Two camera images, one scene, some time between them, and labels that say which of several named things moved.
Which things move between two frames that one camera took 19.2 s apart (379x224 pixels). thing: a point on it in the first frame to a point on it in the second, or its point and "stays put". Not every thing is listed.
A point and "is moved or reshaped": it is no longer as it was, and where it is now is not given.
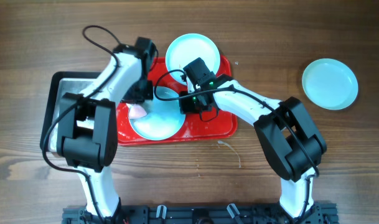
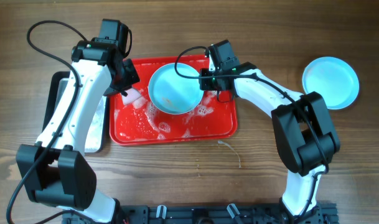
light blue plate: [186, 48] to [173, 94]
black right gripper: [191, 104] to [206, 78]
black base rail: [201, 214] stays put
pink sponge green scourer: [135, 111] is moved or reshaped
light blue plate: [164, 119] to [332, 78]
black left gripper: [139, 94] to [127, 76]
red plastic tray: [221, 128] stays put
